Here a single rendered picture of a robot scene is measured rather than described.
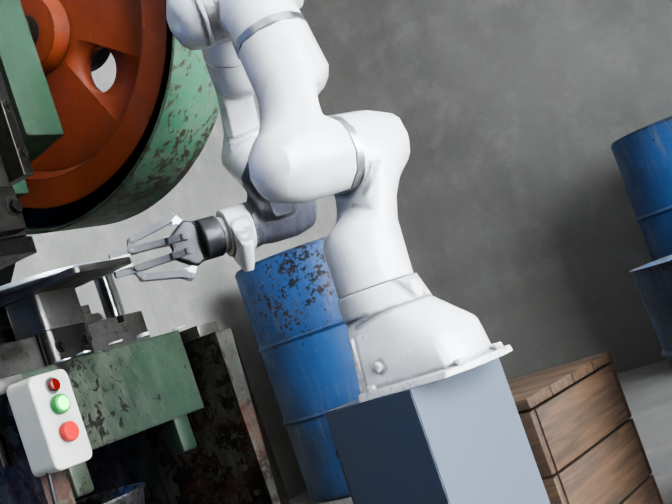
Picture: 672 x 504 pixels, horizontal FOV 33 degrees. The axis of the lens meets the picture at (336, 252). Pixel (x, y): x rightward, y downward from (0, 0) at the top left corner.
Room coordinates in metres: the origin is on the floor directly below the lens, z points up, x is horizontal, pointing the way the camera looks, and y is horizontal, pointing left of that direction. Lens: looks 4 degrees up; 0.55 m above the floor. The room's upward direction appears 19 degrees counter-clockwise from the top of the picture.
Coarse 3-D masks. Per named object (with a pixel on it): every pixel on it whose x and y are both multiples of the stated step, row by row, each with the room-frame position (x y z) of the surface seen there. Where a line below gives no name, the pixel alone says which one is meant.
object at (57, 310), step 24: (96, 264) 1.80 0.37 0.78; (120, 264) 1.85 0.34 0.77; (24, 288) 1.82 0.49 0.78; (48, 288) 1.83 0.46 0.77; (72, 288) 1.91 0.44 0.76; (0, 312) 1.93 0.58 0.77; (24, 312) 1.85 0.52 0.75; (48, 312) 1.85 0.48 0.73; (72, 312) 1.90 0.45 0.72; (24, 336) 1.86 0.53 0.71; (48, 336) 1.84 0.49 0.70; (72, 336) 1.88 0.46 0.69; (48, 360) 1.84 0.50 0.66
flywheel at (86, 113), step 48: (48, 0) 2.23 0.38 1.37; (96, 0) 2.20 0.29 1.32; (144, 0) 2.10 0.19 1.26; (48, 48) 2.23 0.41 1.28; (96, 48) 2.24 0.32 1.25; (144, 48) 2.12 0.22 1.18; (96, 96) 2.24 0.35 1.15; (144, 96) 2.14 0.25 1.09; (96, 144) 2.26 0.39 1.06; (144, 144) 2.18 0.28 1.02; (48, 192) 2.29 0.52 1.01; (96, 192) 2.25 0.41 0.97
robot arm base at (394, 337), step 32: (384, 288) 1.51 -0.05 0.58; (416, 288) 1.51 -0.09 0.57; (352, 320) 1.53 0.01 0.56; (384, 320) 1.50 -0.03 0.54; (416, 320) 1.48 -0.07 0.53; (448, 320) 1.48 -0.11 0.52; (352, 352) 1.53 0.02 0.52; (384, 352) 1.50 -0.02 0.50; (416, 352) 1.47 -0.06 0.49; (448, 352) 1.45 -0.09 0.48; (480, 352) 1.48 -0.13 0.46; (384, 384) 1.51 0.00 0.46; (416, 384) 1.45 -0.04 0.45
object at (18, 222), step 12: (0, 156) 1.99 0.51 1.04; (0, 168) 1.98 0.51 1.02; (0, 180) 1.97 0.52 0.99; (0, 192) 1.92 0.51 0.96; (12, 192) 1.95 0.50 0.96; (0, 204) 1.91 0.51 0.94; (12, 204) 1.92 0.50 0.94; (0, 216) 1.91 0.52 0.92; (12, 216) 1.93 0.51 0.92; (0, 228) 1.90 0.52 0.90; (12, 228) 1.92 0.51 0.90; (24, 228) 1.95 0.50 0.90
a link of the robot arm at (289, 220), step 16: (256, 192) 1.97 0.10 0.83; (256, 208) 2.01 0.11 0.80; (272, 208) 1.99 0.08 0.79; (288, 208) 2.01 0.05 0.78; (304, 208) 2.05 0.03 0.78; (256, 224) 2.01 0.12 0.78; (272, 224) 2.03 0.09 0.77; (288, 224) 2.04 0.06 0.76; (304, 224) 2.06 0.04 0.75; (272, 240) 2.05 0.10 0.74
